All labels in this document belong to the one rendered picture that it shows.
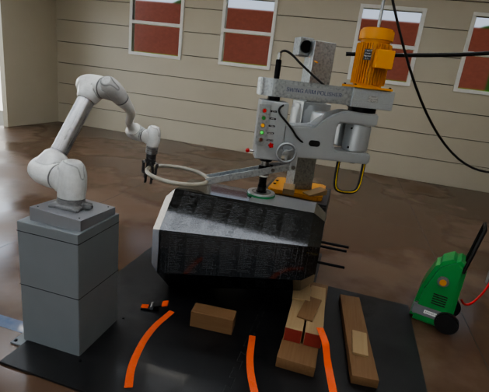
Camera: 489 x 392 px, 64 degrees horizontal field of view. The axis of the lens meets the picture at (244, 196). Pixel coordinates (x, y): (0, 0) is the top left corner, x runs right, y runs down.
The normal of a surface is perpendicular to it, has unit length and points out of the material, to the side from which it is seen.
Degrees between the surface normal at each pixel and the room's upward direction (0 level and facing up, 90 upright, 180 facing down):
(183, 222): 45
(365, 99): 90
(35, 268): 90
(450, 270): 90
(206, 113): 90
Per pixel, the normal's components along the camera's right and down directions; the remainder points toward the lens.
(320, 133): 0.05, 0.30
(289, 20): -0.26, 0.26
